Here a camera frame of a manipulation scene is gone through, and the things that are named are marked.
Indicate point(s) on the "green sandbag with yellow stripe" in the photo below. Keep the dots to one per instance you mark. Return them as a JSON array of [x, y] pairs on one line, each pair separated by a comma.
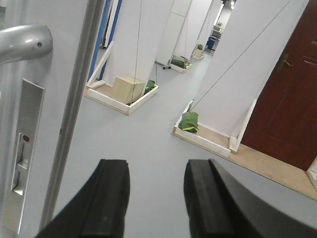
[[189, 122]]

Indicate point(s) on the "brass door handle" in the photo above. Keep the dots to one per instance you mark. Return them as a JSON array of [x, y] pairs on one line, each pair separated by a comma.
[[283, 61]]

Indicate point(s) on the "grey metal door handle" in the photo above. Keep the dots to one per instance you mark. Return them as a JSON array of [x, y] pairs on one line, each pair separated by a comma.
[[25, 42]]

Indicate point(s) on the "white framed sliding glass door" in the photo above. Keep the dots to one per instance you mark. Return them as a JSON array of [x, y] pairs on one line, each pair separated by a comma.
[[74, 26]]

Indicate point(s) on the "light wooden box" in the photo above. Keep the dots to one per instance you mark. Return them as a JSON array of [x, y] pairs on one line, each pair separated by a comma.
[[127, 89]]

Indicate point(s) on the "brown wooden door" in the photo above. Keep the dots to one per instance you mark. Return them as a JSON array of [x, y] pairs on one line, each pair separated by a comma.
[[284, 121]]

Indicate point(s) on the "silver door lock plate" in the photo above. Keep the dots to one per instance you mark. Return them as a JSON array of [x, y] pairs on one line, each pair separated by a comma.
[[29, 114]]

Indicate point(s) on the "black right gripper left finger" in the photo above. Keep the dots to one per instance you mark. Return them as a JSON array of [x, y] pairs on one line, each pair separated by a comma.
[[98, 209]]

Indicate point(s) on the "white partition panel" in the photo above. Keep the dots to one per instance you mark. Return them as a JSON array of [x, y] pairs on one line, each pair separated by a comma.
[[253, 40]]

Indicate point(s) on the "green sandbag by box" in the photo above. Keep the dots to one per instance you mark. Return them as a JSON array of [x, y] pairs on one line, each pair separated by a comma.
[[150, 86]]

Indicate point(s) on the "blue door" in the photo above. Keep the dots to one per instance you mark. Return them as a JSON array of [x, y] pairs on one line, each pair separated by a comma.
[[106, 31]]

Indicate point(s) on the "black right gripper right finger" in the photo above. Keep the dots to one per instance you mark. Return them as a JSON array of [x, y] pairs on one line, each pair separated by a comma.
[[219, 206]]

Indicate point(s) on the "white wooden base frame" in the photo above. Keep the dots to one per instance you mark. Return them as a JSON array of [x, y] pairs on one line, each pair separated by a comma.
[[102, 95]]

